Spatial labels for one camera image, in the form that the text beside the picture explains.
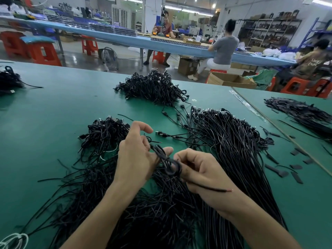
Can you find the person's right hand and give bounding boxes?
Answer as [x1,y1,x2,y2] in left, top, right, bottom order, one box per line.
[174,148,245,216]

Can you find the person's left hand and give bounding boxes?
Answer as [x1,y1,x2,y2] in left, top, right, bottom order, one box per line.
[114,121,174,192]

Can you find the single black cable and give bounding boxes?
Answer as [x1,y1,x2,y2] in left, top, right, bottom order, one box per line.
[149,144,232,194]

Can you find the small cluster of knotted cables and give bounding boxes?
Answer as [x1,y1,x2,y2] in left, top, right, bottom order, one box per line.
[78,117,154,161]

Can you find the bundle of long black cables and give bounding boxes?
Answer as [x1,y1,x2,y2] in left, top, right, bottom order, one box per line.
[156,103,287,249]

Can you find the pile of black cables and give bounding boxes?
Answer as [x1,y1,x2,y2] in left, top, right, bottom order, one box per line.
[21,117,213,249]

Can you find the heap of black cables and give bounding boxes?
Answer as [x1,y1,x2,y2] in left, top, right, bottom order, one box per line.
[0,66,43,94]
[114,70,190,106]

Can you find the spread of straight black cables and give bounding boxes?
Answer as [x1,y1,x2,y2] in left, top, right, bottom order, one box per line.
[264,97,332,142]

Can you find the person's left forearm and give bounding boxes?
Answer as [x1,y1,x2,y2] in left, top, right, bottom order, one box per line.
[61,181,146,249]

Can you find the scattered dark tie pieces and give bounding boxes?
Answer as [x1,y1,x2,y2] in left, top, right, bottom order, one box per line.
[261,127,314,185]

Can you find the open cardboard box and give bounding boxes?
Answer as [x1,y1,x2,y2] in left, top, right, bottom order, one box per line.
[207,72,257,89]

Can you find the grey floor fan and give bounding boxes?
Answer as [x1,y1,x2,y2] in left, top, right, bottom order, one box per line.
[100,47,119,72]

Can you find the red plastic stool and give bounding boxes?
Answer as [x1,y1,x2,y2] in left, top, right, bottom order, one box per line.
[0,31,28,57]
[281,76,332,98]
[153,51,166,64]
[81,36,99,56]

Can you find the small cardboard box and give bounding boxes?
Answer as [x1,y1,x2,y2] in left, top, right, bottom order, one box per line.
[178,57,200,76]

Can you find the green bag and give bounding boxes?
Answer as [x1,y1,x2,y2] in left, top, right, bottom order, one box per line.
[249,69,279,90]

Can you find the long blue workbench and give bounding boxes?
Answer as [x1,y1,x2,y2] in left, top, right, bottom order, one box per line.
[0,17,297,68]

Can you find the red stool with blue seat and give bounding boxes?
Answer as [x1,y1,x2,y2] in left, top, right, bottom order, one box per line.
[21,36,62,66]

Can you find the pile of white bags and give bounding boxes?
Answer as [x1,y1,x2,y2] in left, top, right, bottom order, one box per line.
[262,47,297,61]

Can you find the white pillar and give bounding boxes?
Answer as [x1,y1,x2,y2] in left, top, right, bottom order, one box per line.
[144,0,163,33]

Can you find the metal storage shelf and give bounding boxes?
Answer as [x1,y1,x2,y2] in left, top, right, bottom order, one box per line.
[236,10,303,50]

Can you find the blue metal rack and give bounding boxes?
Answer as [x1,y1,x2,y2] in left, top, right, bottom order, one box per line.
[299,18,332,50]

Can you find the bunch of white wire rings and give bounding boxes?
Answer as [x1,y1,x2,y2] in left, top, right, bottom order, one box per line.
[0,233,29,249]

